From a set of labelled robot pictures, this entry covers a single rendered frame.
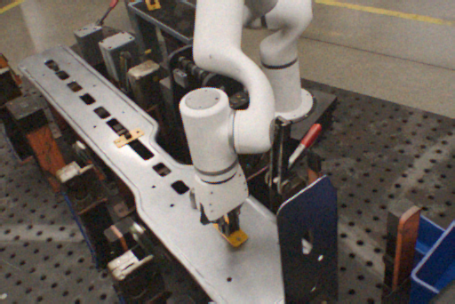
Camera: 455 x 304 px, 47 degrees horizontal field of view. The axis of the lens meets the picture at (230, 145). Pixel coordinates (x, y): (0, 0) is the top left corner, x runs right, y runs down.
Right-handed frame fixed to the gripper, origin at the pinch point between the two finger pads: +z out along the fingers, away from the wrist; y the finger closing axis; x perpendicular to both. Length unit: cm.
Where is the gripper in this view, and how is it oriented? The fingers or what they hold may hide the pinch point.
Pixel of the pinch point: (228, 223)
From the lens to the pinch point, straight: 109.0
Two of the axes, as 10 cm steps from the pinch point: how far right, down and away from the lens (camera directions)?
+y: -7.9, 4.7, -3.9
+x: 6.0, 4.5, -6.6
